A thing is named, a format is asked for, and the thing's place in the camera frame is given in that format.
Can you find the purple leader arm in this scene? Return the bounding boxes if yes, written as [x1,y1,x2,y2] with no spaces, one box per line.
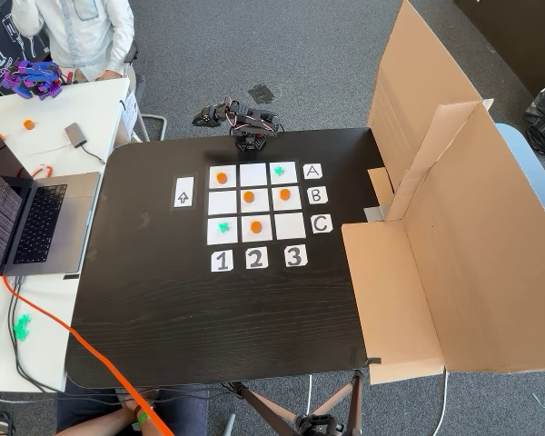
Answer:
[0,58,65,102]

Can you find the white square paper sheet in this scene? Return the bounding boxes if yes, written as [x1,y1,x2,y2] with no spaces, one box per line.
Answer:
[269,162,298,185]
[207,218,239,245]
[209,164,238,189]
[241,215,273,243]
[274,213,307,241]
[208,191,238,216]
[240,188,270,214]
[271,185,302,212]
[240,163,268,188]

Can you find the black floor tape patch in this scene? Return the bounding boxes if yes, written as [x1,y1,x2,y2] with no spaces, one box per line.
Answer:
[248,84,276,104]

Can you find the paper sheet with arrow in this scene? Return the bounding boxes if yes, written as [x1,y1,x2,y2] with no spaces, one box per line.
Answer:
[173,175,195,209]

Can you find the white paper sign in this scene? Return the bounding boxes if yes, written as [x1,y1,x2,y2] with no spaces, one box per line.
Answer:
[120,89,140,131]

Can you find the grey USB hub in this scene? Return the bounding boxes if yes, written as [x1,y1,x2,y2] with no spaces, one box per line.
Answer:
[64,122,89,149]

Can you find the person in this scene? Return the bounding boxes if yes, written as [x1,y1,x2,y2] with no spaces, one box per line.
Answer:
[54,383,210,436]
[11,0,135,83]

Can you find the paper sheet number 1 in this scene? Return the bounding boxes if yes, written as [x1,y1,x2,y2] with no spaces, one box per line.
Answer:
[211,251,234,273]

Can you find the paper sheet number 2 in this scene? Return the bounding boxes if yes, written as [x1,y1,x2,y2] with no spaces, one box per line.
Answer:
[244,248,270,270]

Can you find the paper sheet letter C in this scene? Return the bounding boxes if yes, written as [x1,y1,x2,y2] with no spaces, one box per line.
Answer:
[310,213,333,235]

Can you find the paper sheet number 3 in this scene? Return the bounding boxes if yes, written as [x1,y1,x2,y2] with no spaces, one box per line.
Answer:
[284,244,309,268]

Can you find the grey open laptop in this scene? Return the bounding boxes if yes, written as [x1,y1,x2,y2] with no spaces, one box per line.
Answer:
[0,131,102,277]

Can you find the black printed banner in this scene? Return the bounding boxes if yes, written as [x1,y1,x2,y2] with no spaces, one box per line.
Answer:
[0,0,51,96]

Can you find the large brown cardboard screen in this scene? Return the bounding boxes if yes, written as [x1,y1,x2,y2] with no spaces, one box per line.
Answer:
[340,0,545,386]

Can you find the dark brown cabinet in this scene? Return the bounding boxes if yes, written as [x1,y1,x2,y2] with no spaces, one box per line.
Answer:
[453,0,545,99]

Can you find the metal tube frame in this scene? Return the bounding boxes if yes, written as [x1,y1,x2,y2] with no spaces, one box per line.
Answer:
[134,113,168,143]

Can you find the black hub cable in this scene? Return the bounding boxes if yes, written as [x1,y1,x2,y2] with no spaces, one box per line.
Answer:
[79,144,107,165]

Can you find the thick orange cable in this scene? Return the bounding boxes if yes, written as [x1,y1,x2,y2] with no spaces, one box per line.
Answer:
[2,274,176,436]

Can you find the black laptop cable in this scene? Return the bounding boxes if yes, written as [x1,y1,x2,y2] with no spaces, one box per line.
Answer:
[6,276,133,405]

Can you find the black camera tripod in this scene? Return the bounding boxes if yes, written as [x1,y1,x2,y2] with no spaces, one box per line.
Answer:
[222,370,369,436]

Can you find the white cable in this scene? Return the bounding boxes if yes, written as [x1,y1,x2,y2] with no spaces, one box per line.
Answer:
[429,370,451,436]

